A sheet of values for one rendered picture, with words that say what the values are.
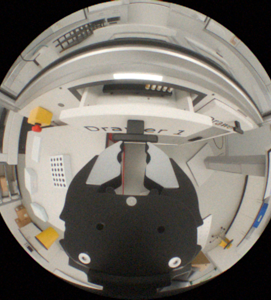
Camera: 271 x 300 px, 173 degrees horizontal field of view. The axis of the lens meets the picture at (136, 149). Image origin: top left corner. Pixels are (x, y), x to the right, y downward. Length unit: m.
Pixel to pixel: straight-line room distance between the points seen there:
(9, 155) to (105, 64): 0.78
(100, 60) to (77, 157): 0.30
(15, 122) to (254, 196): 3.93
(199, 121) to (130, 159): 0.95
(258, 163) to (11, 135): 1.78
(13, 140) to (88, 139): 0.64
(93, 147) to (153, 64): 0.28
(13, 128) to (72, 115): 0.70
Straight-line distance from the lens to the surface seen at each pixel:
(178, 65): 0.15
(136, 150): 1.04
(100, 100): 0.28
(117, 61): 0.15
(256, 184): 3.07
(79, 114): 0.16
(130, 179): 1.09
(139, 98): 0.24
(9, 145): 0.82
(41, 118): 0.35
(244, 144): 1.77
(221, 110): 0.26
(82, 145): 0.34
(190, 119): 0.15
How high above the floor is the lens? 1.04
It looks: 86 degrees down
